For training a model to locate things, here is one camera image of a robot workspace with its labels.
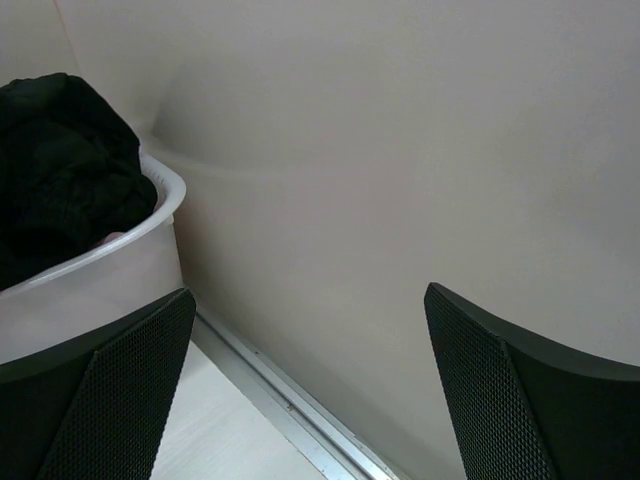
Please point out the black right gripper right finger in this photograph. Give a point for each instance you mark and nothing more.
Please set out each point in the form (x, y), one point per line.
(523, 406)

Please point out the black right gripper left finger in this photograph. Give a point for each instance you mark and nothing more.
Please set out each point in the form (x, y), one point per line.
(96, 406)

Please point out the black trousers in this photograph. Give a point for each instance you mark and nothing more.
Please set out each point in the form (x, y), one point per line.
(70, 174)

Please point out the white plastic laundry basket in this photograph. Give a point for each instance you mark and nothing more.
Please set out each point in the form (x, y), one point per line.
(102, 285)

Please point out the aluminium table edge rail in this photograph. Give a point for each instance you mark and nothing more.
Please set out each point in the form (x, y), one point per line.
(332, 448)

